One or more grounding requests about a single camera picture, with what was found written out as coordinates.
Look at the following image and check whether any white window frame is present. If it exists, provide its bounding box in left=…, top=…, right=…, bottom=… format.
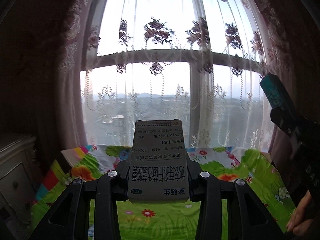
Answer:
left=79, top=49, right=266, bottom=147

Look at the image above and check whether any white medicine box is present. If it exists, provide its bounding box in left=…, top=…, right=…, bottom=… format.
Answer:
left=127, top=118, right=190, bottom=204

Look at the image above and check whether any cartoon printed cloth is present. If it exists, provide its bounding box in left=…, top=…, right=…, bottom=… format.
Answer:
left=31, top=143, right=298, bottom=240

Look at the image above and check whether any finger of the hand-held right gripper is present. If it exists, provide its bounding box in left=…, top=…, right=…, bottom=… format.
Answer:
left=271, top=106, right=301, bottom=138

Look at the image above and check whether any pink drape curtain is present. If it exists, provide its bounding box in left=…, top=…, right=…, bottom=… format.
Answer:
left=0, top=0, right=107, bottom=172
left=239, top=0, right=320, bottom=172

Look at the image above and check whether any white lace curtain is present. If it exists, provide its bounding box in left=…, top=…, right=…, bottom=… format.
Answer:
left=79, top=0, right=269, bottom=148

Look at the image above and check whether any person's right hand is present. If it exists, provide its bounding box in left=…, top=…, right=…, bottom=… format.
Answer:
left=286, top=193, right=320, bottom=236

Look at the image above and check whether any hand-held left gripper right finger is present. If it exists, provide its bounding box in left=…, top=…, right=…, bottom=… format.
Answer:
left=186, top=158, right=285, bottom=240

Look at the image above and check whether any white nightstand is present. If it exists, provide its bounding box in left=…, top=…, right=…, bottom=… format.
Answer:
left=0, top=133, right=38, bottom=222

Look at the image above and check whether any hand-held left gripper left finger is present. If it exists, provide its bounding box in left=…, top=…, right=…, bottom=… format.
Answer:
left=28, top=159, right=131, bottom=240

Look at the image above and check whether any teal box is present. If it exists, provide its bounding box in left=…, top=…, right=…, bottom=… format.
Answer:
left=259, top=73, right=296, bottom=121

